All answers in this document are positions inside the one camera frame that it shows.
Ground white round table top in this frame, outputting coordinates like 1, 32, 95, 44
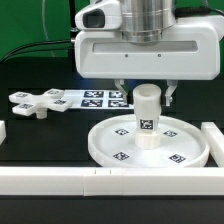
88, 114, 210, 168

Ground black cables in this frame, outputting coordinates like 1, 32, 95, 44
0, 0, 84, 64

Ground white front fence bar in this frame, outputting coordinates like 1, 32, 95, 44
0, 167, 224, 196

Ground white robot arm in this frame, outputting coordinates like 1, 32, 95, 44
75, 0, 224, 100

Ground white cross-shaped table base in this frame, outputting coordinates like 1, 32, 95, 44
9, 88, 72, 119

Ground white right fence bar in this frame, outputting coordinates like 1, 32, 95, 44
201, 122, 224, 168

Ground white marker sheet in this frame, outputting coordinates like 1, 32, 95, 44
63, 90, 133, 110

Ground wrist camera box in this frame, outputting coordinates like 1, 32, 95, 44
75, 0, 122, 30

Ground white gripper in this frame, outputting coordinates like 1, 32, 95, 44
75, 16, 224, 106

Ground white left fence bar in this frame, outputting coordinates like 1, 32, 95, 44
0, 121, 6, 145

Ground white fence bar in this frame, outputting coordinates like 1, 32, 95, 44
0, 167, 224, 196
0, 121, 6, 145
201, 122, 224, 168

